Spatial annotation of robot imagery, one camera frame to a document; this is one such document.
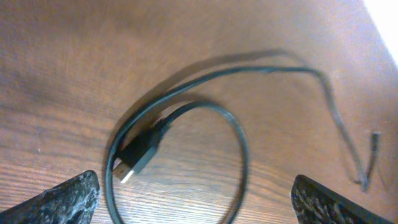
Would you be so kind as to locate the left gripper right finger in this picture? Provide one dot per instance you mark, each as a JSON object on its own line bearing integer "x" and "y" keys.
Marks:
{"x": 314, "y": 203}

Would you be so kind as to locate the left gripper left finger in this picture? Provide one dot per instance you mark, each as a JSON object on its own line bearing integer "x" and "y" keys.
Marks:
{"x": 73, "y": 201}

